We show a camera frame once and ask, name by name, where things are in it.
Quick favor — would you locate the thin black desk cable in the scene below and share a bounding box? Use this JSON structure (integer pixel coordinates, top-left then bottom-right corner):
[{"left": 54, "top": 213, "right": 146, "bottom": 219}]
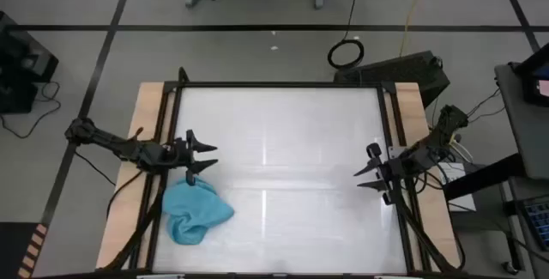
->
[{"left": 466, "top": 88, "right": 507, "bottom": 124}]

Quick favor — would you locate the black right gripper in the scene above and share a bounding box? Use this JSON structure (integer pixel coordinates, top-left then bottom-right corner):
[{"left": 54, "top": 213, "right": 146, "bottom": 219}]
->
[{"left": 353, "top": 143, "right": 415, "bottom": 206}]

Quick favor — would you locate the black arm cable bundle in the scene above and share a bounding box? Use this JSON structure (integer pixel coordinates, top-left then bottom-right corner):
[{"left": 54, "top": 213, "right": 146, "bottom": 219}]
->
[
  {"left": 392, "top": 186, "right": 468, "bottom": 272},
  {"left": 105, "top": 169, "right": 167, "bottom": 271}
]

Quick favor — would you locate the thin black floor cable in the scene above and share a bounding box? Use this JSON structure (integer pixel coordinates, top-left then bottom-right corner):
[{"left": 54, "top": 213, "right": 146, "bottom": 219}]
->
[{"left": 0, "top": 81, "right": 62, "bottom": 139}]

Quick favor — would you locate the black left arm cable bundle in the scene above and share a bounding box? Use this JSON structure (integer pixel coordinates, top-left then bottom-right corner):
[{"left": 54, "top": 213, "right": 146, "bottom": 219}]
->
[{"left": 105, "top": 169, "right": 167, "bottom": 271}]

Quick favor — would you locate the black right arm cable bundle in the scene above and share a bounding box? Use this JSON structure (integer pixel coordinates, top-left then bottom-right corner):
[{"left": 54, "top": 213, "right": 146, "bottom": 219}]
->
[{"left": 392, "top": 186, "right": 468, "bottom": 272}]

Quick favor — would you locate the blue-lit keyboard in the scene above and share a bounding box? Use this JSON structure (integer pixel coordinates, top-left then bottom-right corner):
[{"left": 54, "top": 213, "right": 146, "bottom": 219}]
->
[{"left": 516, "top": 197, "right": 549, "bottom": 252}]

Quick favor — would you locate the yellow cable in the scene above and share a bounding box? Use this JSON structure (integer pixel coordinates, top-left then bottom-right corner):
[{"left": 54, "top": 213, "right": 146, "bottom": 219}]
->
[{"left": 398, "top": 0, "right": 430, "bottom": 59}]

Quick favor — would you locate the black orange striped mat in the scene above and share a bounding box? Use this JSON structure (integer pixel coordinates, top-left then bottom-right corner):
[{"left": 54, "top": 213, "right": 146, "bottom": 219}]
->
[{"left": 0, "top": 221, "right": 49, "bottom": 279}]

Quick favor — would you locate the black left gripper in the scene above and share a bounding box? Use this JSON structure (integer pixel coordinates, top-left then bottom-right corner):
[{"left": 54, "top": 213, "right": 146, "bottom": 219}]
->
[{"left": 166, "top": 129, "right": 219, "bottom": 186}]

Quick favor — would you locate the black desk monitor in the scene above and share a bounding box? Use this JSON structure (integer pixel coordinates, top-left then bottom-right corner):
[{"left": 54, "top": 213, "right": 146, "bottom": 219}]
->
[{"left": 512, "top": 42, "right": 549, "bottom": 108}]

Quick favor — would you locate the black metal table frame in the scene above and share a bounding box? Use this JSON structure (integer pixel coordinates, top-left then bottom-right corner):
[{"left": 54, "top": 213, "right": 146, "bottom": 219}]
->
[{"left": 128, "top": 66, "right": 434, "bottom": 274}]

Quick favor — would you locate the black cable with coil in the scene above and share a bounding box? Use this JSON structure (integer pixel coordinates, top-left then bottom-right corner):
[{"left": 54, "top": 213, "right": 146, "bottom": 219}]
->
[{"left": 326, "top": 0, "right": 366, "bottom": 70}]

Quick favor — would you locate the black caster wheel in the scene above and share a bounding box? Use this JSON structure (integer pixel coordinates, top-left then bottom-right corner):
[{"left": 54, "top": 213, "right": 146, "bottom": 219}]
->
[{"left": 501, "top": 261, "right": 522, "bottom": 276}]

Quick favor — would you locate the grey desk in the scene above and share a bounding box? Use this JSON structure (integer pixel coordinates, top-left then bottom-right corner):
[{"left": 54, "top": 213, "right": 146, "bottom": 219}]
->
[{"left": 493, "top": 62, "right": 549, "bottom": 181}]

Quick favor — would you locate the blue microfibre towel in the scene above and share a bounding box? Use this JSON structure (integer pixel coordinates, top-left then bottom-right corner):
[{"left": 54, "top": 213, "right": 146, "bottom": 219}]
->
[{"left": 161, "top": 175, "right": 235, "bottom": 246}]

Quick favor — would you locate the black equipment case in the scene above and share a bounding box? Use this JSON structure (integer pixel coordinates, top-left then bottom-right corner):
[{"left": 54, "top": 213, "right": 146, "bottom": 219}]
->
[{"left": 0, "top": 10, "right": 60, "bottom": 115}]

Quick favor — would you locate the white cable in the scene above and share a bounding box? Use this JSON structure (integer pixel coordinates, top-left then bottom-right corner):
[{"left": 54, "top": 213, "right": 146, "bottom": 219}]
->
[{"left": 448, "top": 135, "right": 475, "bottom": 164}]

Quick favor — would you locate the black desk support beam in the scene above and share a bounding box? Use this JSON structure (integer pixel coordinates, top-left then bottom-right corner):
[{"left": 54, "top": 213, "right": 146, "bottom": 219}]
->
[{"left": 441, "top": 153, "right": 527, "bottom": 203}]

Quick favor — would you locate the white paper sheet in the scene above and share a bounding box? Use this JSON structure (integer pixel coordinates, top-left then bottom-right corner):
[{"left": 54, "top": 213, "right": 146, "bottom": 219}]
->
[{"left": 437, "top": 162, "right": 477, "bottom": 212}]

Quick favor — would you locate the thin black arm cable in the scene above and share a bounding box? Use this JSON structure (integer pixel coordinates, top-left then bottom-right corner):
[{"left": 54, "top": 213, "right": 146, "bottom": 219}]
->
[{"left": 75, "top": 150, "right": 117, "bottom": 186}]

